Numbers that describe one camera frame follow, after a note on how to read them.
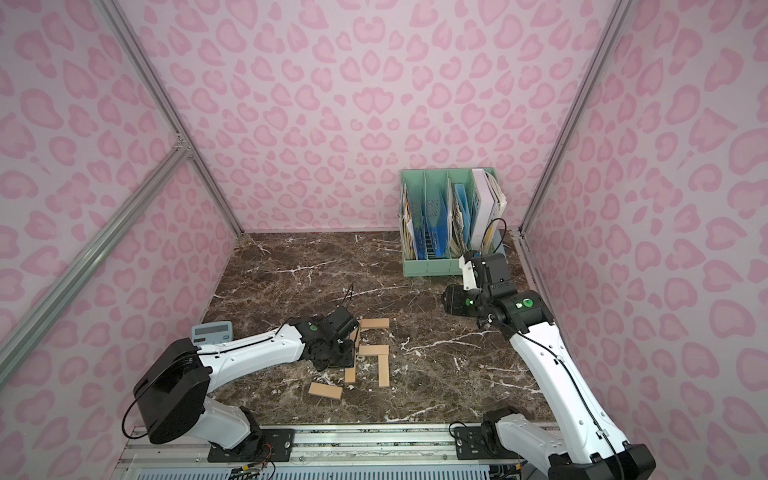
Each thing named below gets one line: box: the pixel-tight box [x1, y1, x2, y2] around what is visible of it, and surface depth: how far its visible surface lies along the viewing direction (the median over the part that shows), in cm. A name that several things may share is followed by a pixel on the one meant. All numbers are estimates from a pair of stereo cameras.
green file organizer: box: [399, 169, 474, 277], surface depth 105 cm
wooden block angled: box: [378, 354, 390, 387], surface depth 86 cm
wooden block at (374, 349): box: [359, 344, 389, 355], surface depth 90 cm
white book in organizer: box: [471, 168, 499, 250], surface depth 99 cm
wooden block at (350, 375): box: [344, 367, 356, 383], surface depth 85 cm
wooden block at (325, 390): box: [308, 382, 343, 399], surface depth 84 cm
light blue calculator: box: [191, 321, 233, 346], surface depth 93 cm
